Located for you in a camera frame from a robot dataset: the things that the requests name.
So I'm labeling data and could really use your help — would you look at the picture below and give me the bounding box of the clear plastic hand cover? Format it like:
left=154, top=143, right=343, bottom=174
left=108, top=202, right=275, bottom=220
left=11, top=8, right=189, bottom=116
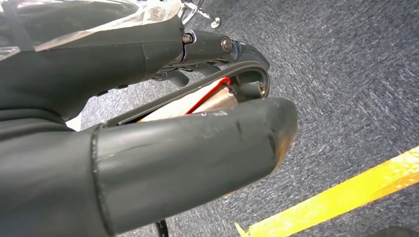
left=0, top=0, right=183, bottom=61

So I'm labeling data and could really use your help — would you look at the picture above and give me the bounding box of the chrome chair base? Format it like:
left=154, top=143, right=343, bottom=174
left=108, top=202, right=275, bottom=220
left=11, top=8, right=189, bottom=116
left=178, top=0, right=221, bottom=30

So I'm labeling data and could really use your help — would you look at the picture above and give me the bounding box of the yellow floor tape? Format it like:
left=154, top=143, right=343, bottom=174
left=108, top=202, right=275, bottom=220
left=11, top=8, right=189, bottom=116
left=234, top=145, right=419, bottom=237

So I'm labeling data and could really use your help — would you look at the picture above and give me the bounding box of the black robot foot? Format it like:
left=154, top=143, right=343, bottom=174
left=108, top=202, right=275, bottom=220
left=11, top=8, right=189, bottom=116
left=366, top=226, right=417, bottom=237

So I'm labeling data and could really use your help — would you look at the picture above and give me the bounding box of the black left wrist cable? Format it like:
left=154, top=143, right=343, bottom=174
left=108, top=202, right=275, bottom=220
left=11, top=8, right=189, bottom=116
left=154, top=219, right=170, bottom=237

